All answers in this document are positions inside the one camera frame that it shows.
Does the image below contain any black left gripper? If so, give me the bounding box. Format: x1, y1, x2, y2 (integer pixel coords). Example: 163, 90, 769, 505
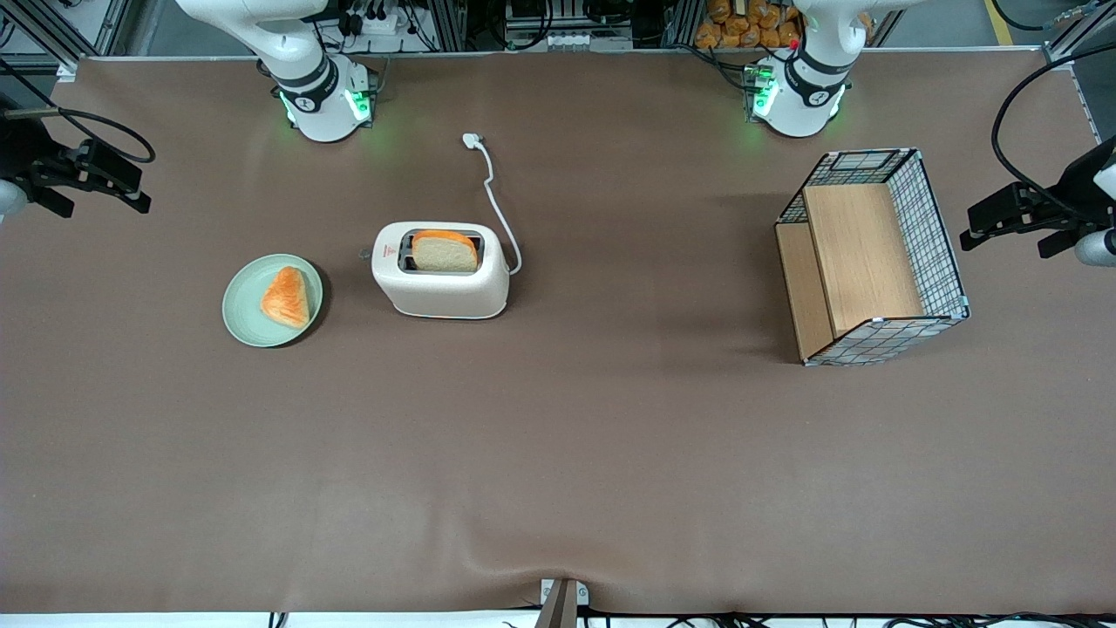
959, 135, 1116, 254

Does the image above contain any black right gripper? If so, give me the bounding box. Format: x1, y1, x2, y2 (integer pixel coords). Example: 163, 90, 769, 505
0, 113, 153, 215

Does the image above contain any white two-slot toaster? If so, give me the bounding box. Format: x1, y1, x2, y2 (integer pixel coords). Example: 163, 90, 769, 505
360, 221, 512, 321

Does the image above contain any light green round plate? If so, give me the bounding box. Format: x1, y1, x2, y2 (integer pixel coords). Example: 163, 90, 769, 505
221, 254, 324, 349

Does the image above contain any orange triangular pastry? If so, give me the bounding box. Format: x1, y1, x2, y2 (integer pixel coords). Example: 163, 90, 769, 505
261, 266, 312, 331

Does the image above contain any white power strip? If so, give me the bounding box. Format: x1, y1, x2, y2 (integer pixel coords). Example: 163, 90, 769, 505
336, 7, 412, 38

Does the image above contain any bag of bread rolls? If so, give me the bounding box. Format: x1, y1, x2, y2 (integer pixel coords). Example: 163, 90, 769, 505
694, 0, 805, 51

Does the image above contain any bread slice with orange crust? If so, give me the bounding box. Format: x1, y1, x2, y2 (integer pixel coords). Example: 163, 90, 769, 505
411, 230, 480, 274

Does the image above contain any white terminal block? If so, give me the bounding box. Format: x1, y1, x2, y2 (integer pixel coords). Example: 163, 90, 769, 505
542, 31, 635, 51

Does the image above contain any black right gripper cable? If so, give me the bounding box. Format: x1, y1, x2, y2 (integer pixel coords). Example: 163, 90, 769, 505
0, 57, 157, 165

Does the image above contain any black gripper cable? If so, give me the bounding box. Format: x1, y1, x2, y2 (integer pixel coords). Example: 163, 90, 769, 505
0, 57, 157, 165
991, 42, 1116, 215

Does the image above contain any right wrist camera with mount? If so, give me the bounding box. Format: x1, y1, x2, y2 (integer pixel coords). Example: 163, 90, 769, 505
0, 179, 76, 221

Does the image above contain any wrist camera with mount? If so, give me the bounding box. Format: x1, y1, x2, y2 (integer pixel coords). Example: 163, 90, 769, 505
1038, 225, 1116, 268
0, 179, 76, 221

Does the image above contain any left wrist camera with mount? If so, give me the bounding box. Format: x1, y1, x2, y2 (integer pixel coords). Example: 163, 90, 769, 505
1038, 225, 1116, 268

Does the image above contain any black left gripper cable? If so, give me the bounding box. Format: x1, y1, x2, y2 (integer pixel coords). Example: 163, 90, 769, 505
991, 42, 1116, 215

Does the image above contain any wire basket with wooden panels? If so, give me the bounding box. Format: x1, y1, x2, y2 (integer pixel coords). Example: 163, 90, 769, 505
774, 147, 971, 368

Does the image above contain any white toaster power cord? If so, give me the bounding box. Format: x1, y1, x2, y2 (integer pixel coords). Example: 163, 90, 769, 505
461, 132, 524, 277

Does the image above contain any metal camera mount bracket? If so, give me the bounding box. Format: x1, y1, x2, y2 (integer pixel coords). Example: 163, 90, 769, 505
534, 577, 590, 628

